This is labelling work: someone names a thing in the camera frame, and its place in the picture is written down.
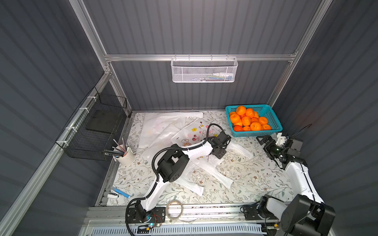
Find cartoon printed plastic bag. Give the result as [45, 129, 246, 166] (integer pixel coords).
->
[171, 119, 253, 189]

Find teal plastic basket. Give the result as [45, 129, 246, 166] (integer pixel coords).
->
[225, 104, 283, 137]

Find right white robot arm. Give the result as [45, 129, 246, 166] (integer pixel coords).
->
[256, 133, 336, 236]

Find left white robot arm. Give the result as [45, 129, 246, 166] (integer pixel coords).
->
[135, 131, 231, 212]

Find orange mandarin front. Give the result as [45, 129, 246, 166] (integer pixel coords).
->
[250, 122, 262, 131]

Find orange mandarin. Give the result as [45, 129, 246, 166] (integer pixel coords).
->
[258, 117, 269, 124]
[250, 122, 262, 131]
[235, 106, 246, 116]
[229, 113, 241, 124]
[241, 116, 252, 126]

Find orange mandarin right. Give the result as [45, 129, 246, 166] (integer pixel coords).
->
[258, 117, 269, 124]

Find orange mandarin left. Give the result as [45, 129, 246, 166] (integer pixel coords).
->
[229, 113, 241, 124]

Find orange mandarin centre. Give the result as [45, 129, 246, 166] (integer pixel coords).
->
[241, 116, 252, 126]

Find orange mandarin top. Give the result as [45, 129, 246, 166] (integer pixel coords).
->
[235, 106, 246, 116]

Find clear plastic bag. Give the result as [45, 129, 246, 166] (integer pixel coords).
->
[142, 124, 204, 196]

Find white plastic bag rear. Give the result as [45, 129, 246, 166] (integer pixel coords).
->
[138, 112, 203, 148]

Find white pen cup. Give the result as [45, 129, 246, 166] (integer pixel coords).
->
[103, 137, 135, 167]

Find blue marker pen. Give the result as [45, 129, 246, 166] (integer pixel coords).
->
[112, 187, 131, 199]

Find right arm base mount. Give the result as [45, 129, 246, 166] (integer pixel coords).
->
[240, 203, 287, 220]

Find white wire wall basket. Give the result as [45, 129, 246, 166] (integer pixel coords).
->
[170, 55, 238, 83]

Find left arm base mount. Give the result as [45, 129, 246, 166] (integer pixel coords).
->
[126, 204, 166, 224]

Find black wire wall basket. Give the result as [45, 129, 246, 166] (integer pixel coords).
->
[56, 89, 128, 161]

